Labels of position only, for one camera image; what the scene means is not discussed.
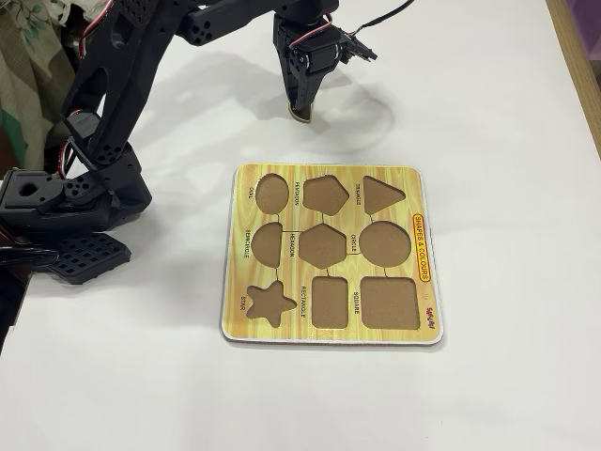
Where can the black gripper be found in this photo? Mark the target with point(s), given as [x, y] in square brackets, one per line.
[297, 75]

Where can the black semicircle piece yellow pin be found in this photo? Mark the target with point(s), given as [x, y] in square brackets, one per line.
[303, 116]

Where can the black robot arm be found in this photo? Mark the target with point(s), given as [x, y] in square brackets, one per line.
[122, 70]

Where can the yellow wooden shape puzzle board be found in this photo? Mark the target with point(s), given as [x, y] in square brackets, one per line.
[291, 324]

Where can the white plastic bag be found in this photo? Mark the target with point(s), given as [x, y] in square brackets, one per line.
[89, 4]

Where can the floral beige cloth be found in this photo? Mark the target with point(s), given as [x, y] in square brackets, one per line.
[23, 75]

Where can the black table clamp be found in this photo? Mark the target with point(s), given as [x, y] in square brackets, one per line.
[28, 257]

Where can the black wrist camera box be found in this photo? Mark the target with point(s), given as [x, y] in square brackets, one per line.
[359, 47]

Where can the black grid base plate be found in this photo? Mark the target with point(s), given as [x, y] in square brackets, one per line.
[89, 258]

